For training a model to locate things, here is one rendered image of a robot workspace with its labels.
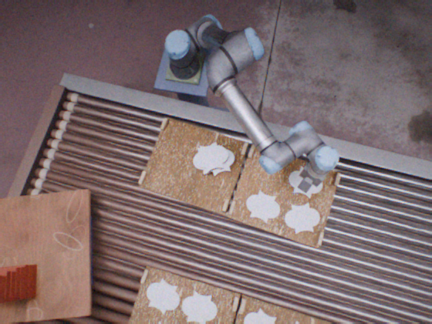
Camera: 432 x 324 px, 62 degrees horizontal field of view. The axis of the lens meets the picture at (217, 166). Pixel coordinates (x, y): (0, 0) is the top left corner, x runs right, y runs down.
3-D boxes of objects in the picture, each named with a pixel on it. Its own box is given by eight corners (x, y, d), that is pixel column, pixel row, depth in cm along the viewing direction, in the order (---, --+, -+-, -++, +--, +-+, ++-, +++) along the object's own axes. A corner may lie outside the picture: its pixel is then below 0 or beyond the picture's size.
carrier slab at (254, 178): (251, 145, 164) (251, 143, 163) (339, 173, 159) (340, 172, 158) (227, 217, 157) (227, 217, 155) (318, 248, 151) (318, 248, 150)
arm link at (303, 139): (281, 133, 122) (300, 159, 120) (307, 116, 123) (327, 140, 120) (278, 140, 130) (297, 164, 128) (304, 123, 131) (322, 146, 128)
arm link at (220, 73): (190, 59, 124) (272, 175, 118) (216, 42, 125) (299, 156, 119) (193, 72, 136) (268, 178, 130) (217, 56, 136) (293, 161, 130)
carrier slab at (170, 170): (166, 118, 170) (166, 116, 168) (249, 143, 165) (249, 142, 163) (139, 187, 162) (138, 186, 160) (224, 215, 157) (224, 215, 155)
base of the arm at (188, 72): (173, 50, 182) (169, 39, 172) (202, 53, 180) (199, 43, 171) (167, 78, 179) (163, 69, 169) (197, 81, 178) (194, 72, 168)
